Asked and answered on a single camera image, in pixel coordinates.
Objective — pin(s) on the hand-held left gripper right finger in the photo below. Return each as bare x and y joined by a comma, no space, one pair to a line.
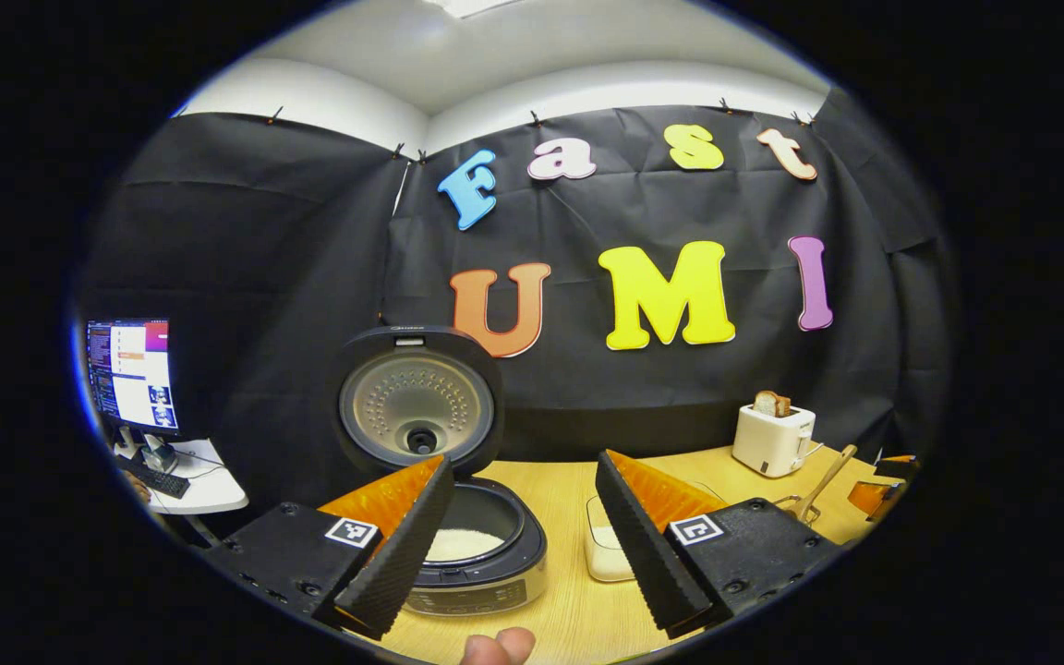
643,554

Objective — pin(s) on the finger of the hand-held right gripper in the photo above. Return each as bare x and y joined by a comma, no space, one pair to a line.
869,499
897,467

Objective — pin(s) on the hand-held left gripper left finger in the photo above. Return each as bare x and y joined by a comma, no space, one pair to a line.
407,554

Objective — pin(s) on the white rice container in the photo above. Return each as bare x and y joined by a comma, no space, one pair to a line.
604,554

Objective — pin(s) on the wooden spoon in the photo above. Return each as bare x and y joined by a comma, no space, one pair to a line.
826,482

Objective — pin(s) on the heap of white rice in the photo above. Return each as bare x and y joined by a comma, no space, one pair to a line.
463,545

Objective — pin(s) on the black silver rice cooker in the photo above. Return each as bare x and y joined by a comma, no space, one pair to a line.
417,406

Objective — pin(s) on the white toaster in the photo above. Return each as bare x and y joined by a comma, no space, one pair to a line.
770,441

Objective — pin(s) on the toasted bread slice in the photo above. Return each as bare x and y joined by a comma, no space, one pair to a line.
772,404

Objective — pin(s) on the white side table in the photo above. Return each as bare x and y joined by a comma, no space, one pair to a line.
213,488

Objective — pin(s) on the black keyboard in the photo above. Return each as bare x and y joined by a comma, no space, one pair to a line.
155,478

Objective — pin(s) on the computer monitor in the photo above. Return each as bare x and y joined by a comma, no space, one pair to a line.
133,374

